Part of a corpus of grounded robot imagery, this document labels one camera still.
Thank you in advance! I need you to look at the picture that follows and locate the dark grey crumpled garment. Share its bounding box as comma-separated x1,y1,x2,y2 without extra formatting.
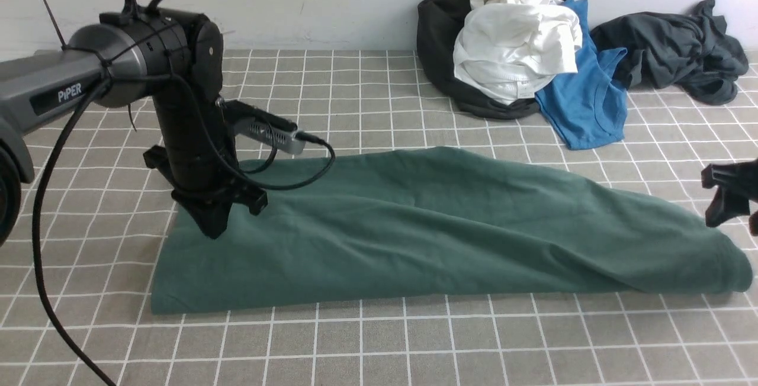
590,0,749,106

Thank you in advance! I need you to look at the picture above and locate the green long-sleeve top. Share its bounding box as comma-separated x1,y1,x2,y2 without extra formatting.
150,147,754,315

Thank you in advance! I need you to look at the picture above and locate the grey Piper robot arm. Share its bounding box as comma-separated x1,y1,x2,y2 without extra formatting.
2,7,638,242

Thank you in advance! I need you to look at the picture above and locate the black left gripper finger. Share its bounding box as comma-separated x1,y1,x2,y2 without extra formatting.
184,200,232,239

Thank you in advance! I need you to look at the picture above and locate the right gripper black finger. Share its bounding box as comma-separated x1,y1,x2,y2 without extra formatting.
701,164,748,229

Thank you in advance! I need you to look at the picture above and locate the white garment in pile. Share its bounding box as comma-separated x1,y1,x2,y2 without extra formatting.
453,0,583,105

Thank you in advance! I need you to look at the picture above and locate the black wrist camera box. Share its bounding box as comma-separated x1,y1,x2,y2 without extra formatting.
216,98,327,156

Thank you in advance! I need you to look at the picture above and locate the grey checkered tablecloth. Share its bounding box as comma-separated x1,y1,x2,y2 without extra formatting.
0,50,758,386

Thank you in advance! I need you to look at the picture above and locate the black camera cable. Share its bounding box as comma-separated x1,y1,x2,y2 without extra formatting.
33,72,336,386

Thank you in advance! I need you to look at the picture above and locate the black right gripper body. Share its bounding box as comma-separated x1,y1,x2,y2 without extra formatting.
734,159,757,236

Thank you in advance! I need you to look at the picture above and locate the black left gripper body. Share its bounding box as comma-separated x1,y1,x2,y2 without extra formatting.
145,93,268,216

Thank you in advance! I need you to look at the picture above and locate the blue t-shirt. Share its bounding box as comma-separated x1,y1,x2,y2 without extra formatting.
536,0,627,150

